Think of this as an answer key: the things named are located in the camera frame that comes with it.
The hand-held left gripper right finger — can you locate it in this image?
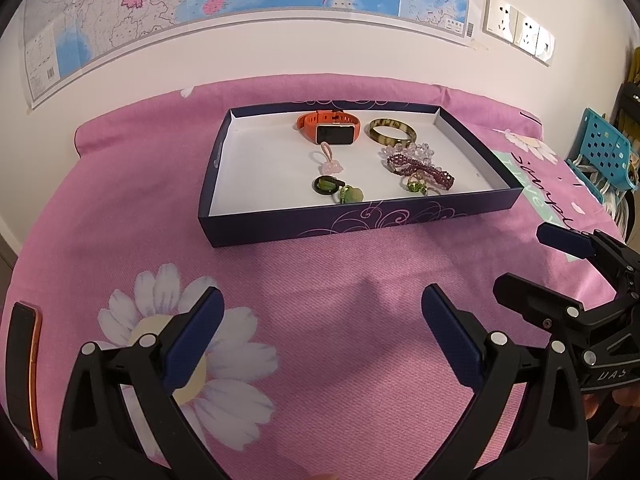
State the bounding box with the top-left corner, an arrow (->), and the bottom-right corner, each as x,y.
421,284 -> 593,480

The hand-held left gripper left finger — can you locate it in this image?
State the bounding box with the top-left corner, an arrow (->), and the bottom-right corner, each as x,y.
57,286 -> 226,480

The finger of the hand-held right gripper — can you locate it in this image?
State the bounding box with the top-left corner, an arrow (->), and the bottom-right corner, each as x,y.
492,272 -> 603,353
536,221 -> 640,306

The purple bead bracelet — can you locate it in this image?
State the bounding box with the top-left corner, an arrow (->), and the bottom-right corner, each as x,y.
386,154 -> 456,192

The clear crystal bracelet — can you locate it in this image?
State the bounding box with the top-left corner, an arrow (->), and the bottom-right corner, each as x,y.
380,141 -> 438,162

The green jade pendant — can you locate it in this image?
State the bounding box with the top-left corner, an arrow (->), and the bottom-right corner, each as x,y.
334,185 -> 366,206

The navy blue cardboard box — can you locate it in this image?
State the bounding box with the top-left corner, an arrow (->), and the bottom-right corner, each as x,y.
198,102 -> 525,249

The tortoiseshell bangle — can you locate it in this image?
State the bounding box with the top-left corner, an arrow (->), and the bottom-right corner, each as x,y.
369,117 -> 417,145

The black ring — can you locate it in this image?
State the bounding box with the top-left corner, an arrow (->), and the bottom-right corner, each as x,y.
314,175 -> 347,197

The pink stone charm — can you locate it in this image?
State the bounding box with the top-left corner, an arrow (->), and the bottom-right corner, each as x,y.
316,141 -> 343,173

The orange smartwatch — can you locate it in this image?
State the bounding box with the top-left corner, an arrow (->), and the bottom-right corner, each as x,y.
296,109 -> 362,146

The person's right hand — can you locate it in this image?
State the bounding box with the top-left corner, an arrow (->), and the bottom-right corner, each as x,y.
581,389 -> 640,423

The white striped bundle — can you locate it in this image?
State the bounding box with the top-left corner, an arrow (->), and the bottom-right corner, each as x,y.
575,157 -> 640,241

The teal plastic basket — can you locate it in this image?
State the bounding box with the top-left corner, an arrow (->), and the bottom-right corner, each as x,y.
565,106 -> 640,193

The pink floral bedsheet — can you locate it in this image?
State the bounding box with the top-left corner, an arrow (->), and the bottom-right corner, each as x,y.
0,74 -> 640,480

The dark storage shelf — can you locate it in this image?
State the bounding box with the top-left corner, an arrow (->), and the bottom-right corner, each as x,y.
617,45 -> 640,126

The black phone orange case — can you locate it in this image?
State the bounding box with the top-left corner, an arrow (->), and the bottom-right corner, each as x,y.
5,301 -> 45,451

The grey wooden door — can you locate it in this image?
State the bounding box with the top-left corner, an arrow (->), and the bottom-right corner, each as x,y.
0,220 -> 21,271

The white wall socket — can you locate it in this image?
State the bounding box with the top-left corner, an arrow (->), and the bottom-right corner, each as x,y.
535,24 -> 557,67
515,10 -> 540,52
482,0 -> 518,43

